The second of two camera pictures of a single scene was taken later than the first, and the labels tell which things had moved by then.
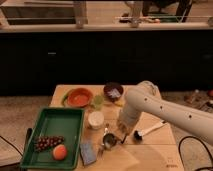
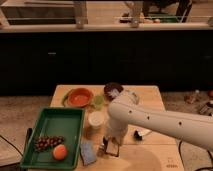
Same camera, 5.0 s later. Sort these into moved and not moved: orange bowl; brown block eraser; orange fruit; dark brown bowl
Moved: brown block eraser
Not moved: orange bowl; orange fruit; dark brown bowl
